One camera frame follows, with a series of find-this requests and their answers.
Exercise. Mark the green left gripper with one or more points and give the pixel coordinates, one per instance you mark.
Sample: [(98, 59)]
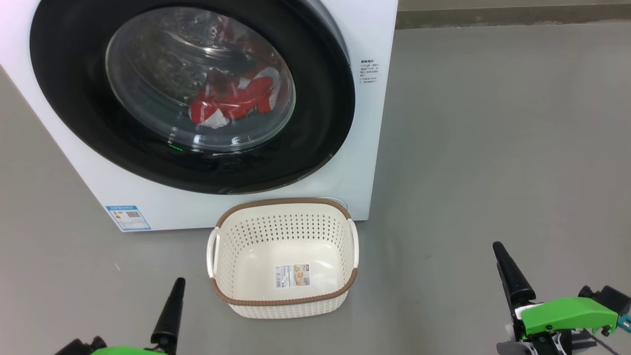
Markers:
[(128, 351)]

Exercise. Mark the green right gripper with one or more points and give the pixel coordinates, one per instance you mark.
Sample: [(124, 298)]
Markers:
[(567, 315)]

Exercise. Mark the red and white garment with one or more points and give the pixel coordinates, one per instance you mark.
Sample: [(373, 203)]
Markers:
[(246, 96)]

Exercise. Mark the black round glass washer door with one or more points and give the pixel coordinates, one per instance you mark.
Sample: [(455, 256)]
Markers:
[(64, 98)]

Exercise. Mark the cream basket with brown rim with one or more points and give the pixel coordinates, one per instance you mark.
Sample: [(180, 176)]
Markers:
[(256, 256)]

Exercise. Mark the white front-load washing machine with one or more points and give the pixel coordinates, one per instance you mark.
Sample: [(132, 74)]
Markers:
[(365, 148)]

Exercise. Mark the stainless steel washing machine drum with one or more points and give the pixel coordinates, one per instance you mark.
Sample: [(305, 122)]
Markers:
[(157, 59)]

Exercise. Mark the blue energy label sticker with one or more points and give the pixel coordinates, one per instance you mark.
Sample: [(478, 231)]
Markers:
[(128, 218)]

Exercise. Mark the round white filter cover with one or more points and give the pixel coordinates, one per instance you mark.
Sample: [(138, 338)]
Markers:
[(338, 201)]

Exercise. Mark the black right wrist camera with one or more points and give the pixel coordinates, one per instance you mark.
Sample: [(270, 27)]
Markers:
[(611, 298)]

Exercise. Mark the grey wall baseboard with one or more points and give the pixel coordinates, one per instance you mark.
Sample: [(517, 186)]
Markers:
[(493, 18)]

